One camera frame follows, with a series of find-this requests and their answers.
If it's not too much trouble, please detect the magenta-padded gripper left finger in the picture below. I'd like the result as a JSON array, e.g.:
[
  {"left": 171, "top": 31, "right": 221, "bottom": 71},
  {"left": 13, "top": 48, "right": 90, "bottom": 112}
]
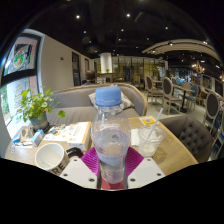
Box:
[{"left": 59, "top": 147, "right": 102, "bottom": 190}]

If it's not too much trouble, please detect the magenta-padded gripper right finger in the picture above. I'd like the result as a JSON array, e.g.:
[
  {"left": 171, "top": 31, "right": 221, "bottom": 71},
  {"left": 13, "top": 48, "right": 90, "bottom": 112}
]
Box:
[{"left": 124, "top": 147, "right": 167, "bottom": 190}]

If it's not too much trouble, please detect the clear blue-capped water bottle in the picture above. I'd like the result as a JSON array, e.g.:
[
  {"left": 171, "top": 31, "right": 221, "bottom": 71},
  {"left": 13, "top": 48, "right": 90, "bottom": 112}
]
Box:
[{"left": 90, "top": 85, "right": 132, "bottom": 185}]

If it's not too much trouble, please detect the white paper napkin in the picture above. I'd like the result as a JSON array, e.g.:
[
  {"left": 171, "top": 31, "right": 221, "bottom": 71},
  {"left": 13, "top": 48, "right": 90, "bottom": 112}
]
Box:
[{"left": 130, "top": 128, "right": 141, "bottom": 147}]

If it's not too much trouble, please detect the clear plastic cup with straw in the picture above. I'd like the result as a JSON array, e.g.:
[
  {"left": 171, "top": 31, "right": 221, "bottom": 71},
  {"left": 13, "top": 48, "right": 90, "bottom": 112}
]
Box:
[{"left": 137, "top": 107, "right": 166, "bottom": 158}]

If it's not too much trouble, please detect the white orange-edged box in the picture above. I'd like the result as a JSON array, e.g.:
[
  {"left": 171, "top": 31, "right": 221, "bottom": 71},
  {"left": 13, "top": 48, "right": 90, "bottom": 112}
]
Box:
[{"left": 66, "top": 121, "right": 93, "bottom": 152}]

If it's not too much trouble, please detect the white lettered mug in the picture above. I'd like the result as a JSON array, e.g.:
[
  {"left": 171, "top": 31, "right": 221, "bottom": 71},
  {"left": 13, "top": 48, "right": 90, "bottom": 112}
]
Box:
[{"left": 34, "top": 142, "right": 84, "bottom": 177}]

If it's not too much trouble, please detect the small yellow card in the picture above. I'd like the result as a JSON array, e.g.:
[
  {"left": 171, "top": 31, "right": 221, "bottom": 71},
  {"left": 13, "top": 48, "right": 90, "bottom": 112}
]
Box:
[{"left": 138, "top": 115, "right": 158, "bottom": 127}]

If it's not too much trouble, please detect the printed paper leaflet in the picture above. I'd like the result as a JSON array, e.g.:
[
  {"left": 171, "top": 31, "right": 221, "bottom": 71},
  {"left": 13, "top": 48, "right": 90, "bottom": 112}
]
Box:
[{"left": 43, "top": 123, "right": 73, "bottom": 143}]

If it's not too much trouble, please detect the small blue box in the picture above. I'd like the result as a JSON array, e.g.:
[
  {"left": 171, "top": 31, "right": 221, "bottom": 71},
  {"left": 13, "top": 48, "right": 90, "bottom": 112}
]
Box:
[{"left": 29, "top": 129, "right": 45, "bottom": 148}]

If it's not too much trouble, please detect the dark grey tufted armchair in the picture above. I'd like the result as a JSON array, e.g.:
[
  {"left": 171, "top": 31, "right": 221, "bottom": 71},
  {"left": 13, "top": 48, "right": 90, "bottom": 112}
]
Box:
[{"left": 159, "top": 114, "right": 214, "bottom": 164}]

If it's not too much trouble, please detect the grey curved sofa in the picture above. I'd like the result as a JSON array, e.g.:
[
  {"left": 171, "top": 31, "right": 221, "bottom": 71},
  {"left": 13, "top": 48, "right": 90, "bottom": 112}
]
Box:
[{"left": 44, "top": 82, "right": 149, "bottom": 127}]

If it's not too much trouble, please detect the green potted plant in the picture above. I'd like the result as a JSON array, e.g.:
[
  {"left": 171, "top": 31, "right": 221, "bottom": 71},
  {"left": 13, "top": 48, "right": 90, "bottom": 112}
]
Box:
[{"left": 15, "top": 87, "right": 67, "bottom": 133}]

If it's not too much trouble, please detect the group of round-backed chairs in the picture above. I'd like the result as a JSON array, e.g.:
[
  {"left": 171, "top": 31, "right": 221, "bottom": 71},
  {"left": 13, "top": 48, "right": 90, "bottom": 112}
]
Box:
[{"left": 143, "top": 74, "right": 224, "bottom": 148}]

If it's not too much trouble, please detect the person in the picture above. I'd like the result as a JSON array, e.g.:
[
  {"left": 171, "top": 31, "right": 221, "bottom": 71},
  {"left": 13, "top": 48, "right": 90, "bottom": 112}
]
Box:
[{"left": 81, "top": 69, "right": 98, "bottom": 86}]

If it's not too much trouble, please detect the white round column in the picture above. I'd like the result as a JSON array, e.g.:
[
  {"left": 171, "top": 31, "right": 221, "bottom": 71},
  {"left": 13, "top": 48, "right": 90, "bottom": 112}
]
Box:
[{"left": 99, "top": 52, "right": 113, "bottom": 74}]

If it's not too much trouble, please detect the dark-framed decorated window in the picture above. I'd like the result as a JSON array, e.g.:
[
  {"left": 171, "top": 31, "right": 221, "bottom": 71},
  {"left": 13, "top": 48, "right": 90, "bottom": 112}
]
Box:
[{"left": 0, "top": 33, "right": 43, "bottom": 134}]

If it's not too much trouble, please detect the group of ceiling lights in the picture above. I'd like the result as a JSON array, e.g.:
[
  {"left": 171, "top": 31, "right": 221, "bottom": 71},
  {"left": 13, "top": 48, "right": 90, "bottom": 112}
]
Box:
[{"left": 73, "top": 11, "right": 208, "bottom": 46}]

